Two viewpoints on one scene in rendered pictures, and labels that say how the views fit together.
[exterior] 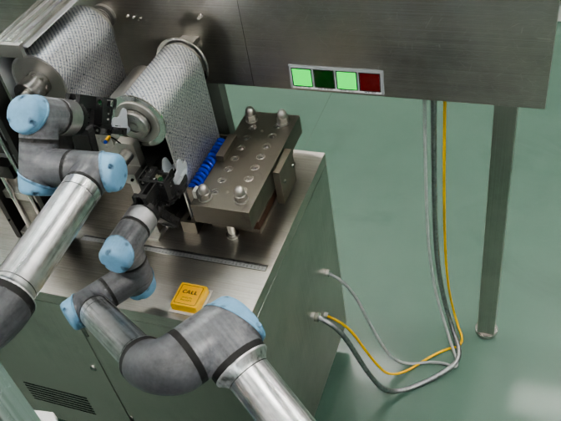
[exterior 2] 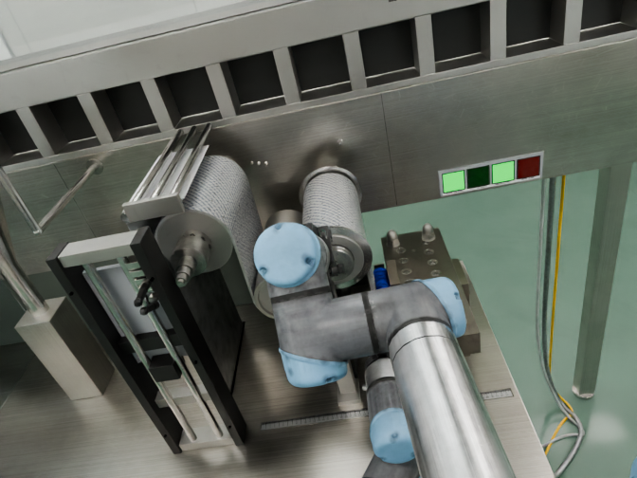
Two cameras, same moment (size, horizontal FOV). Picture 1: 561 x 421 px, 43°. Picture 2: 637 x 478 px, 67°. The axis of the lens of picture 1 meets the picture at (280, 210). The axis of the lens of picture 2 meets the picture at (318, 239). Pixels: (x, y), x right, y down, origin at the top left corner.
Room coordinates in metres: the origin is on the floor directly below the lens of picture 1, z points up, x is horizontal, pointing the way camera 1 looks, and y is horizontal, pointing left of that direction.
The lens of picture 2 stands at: (0.74, 0.55, 1.79)
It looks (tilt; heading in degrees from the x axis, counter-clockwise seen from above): 33 degrees down; 341
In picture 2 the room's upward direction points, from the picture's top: 15 degrees counter-clockwise
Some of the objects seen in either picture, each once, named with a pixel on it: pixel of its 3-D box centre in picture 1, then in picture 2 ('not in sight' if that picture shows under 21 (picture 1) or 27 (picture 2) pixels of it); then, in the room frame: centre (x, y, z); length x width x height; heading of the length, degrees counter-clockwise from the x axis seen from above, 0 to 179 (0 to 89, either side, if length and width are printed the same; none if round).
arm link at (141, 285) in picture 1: (129, 278); (395, 463); (1.16, 0.37, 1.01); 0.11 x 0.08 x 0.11; 121
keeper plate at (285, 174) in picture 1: (285, 176); (461, 287); (1.47, -0.03, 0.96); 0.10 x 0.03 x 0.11; 153
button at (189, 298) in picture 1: (189, 297); not in sight; (1.15, 0.25, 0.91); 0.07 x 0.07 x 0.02; 63
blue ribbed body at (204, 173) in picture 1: (209, 164); (384, 296); (1.50, 0.16, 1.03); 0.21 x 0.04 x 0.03; 153
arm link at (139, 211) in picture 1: (138, 220); (385, 380); (1.24, 0.33, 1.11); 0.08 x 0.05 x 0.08; 63
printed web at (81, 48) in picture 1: (126, 116); (282, 268); (1.60, 0.35, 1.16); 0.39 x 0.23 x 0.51; 63
